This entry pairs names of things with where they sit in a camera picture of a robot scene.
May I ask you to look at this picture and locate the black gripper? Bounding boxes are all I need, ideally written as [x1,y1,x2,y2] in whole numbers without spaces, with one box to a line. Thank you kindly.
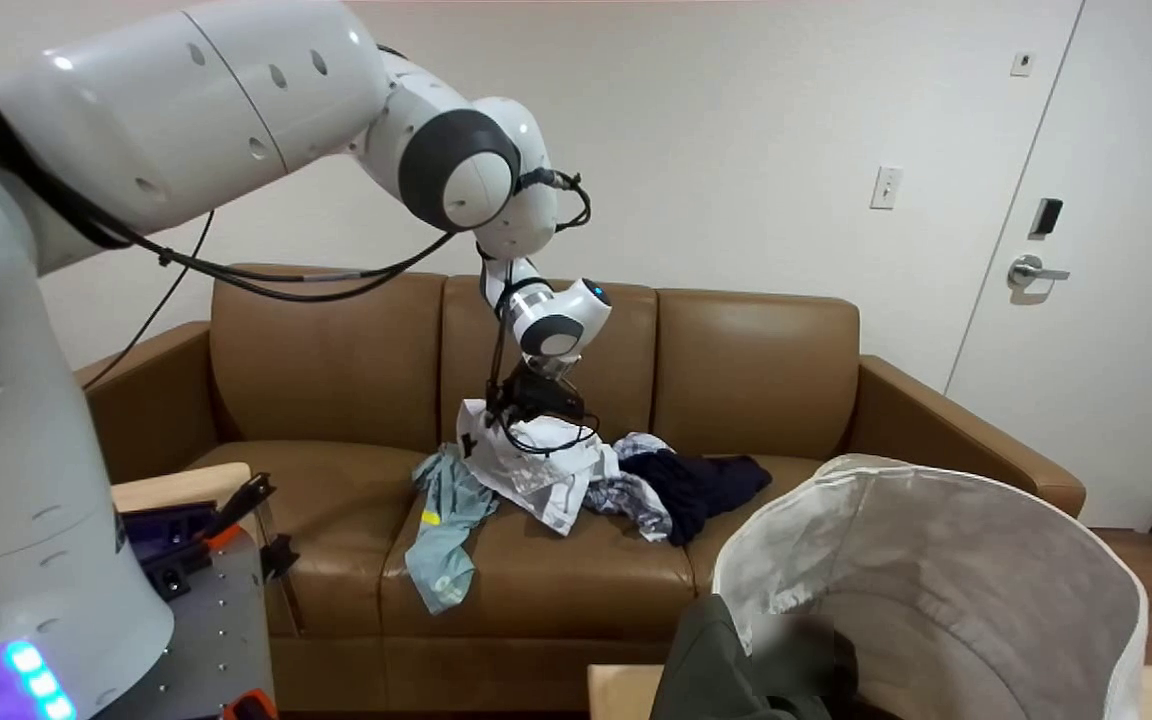
[487,362,593,429]

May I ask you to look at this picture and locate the white shorts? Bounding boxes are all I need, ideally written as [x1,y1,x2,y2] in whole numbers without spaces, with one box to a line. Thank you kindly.
[452,397,629,540]

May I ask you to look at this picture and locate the tan leather couch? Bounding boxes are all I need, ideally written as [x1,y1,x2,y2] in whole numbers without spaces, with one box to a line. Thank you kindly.
[71,269,1088,717]

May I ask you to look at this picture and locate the blue white plaid cloth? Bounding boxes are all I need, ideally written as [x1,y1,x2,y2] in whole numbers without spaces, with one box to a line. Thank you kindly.
[583,429,679,549]

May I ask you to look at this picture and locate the light blue garment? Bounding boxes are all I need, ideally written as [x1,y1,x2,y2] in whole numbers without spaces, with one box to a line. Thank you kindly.
[400,446,508,622]

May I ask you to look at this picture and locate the dark navy garment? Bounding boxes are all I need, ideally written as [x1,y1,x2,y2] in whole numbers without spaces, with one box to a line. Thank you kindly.
[614,447,776,549]

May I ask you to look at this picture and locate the light wooden table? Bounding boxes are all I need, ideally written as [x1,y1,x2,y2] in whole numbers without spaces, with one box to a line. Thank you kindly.
[583,660,1152,720]

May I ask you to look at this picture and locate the dark green garment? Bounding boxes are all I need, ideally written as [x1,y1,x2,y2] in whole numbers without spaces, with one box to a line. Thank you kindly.
[648,592,899,720]

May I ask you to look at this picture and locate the black orange clamp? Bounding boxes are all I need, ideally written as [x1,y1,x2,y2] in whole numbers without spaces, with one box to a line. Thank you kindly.
[131,471,307,631]

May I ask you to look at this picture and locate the light wooden board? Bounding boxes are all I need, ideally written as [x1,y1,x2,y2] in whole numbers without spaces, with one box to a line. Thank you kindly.
[106,455,261,516]

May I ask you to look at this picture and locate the grey perforated cart plate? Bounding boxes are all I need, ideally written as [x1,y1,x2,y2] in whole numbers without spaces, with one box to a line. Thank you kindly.
[92,526,287,720]

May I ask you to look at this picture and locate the black door lock reader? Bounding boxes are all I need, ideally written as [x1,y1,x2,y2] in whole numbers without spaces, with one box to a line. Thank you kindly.
[1028,198,1069,243]

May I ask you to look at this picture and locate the white door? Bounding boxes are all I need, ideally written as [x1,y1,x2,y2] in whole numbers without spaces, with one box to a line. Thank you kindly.
[938,0,1152,538]

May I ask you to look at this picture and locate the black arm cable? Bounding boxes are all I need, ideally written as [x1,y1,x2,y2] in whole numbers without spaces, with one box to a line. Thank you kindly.
[0,77,601,391]

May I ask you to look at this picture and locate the white light switch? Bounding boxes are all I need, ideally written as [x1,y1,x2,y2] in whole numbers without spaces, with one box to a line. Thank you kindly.
[867,164,904,216]

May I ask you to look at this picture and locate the silver door handle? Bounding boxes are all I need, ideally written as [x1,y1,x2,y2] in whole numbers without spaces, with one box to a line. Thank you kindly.
[1002,253,1070,301]

